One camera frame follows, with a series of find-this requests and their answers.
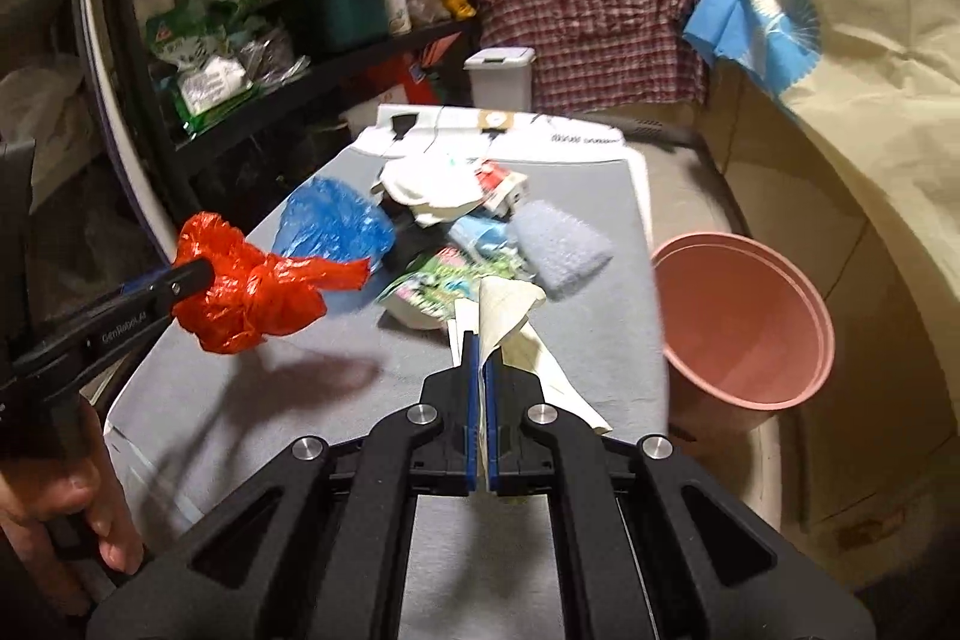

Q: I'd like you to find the red plaid shirt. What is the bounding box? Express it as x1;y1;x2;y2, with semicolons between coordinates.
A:
475;0;708;115

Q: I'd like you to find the teal storage box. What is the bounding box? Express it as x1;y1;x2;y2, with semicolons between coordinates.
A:
259;0;389;58

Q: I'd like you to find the grey table mat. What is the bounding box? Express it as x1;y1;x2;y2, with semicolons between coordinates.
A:
106;161;667;638

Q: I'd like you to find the red plastic bag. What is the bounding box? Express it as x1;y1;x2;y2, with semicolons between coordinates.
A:
172;213;371;354

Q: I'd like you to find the light blue crumpled wrapper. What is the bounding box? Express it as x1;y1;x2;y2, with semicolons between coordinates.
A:
448;214;516;262

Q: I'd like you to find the left hand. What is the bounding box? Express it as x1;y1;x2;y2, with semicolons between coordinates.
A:
2;398;143;615

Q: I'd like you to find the pink plastic bucket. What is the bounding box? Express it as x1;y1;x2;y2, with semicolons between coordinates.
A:
652;232;835;452

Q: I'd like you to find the blue plastic bag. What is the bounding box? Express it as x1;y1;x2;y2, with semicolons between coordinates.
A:
272;177;395;269

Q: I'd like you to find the white printed vacuum bag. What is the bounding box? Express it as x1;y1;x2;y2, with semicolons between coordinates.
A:
351;102;655;252

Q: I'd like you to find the white label jar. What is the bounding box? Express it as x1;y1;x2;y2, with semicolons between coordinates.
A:
384;0;413;37

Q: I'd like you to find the green panda snack packet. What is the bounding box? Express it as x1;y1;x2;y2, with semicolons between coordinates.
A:
376;245;534;331

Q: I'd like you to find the red white snack wrapper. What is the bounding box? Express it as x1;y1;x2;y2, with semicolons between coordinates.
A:
473;159;529;220

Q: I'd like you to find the green white food bag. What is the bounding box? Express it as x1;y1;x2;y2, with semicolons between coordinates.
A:
143;0;257;136

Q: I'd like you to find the black metal shelf rack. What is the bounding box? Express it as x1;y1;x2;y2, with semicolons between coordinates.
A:
73;0;477;259

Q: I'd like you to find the white lidded trash bin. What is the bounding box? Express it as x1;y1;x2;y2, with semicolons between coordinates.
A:
464;47;535;112

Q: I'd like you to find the white paper wrapper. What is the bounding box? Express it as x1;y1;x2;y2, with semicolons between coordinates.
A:
448;276;612;434

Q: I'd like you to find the blue cream patterned cloth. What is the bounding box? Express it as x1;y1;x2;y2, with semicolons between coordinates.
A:
683;0;958;383

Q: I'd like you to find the white crumpled paper bowl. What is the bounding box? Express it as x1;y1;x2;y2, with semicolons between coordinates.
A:
371;152;485;227

